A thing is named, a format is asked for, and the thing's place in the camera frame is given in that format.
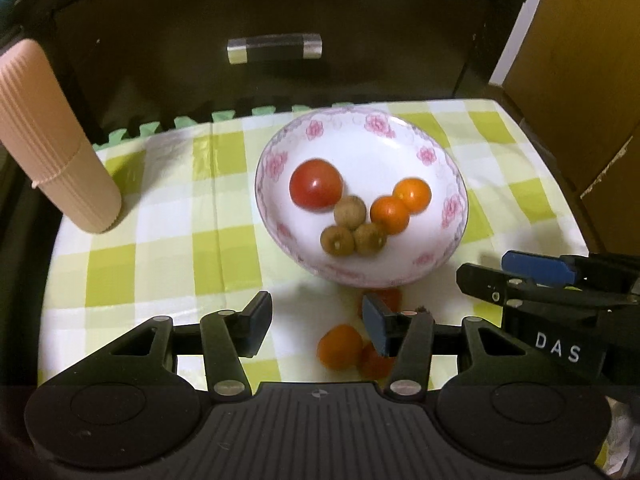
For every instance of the orange kumquat cluster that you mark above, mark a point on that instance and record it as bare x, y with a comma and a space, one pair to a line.
414, 193
340, 348

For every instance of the green foam mat edge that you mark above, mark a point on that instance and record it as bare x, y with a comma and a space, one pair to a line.
147, 129

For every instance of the dark wooden cabinet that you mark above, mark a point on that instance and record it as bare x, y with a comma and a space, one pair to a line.
122, 63

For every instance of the red cherry tomato top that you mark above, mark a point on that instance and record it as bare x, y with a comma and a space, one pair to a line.
392, 297

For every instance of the chrome drawer handle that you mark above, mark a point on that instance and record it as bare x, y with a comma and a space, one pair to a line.
280, 47

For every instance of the large red tomato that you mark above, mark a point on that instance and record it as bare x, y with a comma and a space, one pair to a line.
316, 185

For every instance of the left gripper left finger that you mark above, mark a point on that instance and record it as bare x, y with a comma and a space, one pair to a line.
227, 336

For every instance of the white floral plate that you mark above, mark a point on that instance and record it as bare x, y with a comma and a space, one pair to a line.
373, 151

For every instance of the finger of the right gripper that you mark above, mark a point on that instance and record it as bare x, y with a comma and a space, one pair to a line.
596, 272
505, 289

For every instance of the brown cardboard box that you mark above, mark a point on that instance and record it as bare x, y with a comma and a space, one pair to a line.
576, 82

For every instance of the pink ribbed cylinder container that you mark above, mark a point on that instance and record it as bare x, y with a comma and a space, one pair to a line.
42, 134

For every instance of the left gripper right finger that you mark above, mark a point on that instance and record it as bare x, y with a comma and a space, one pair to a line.
406, 337

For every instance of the brown longan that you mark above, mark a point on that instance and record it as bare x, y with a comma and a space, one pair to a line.
337, 241
370, 238
350, 212

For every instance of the green checked tablecloth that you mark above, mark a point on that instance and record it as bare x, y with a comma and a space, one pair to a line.
207, 222

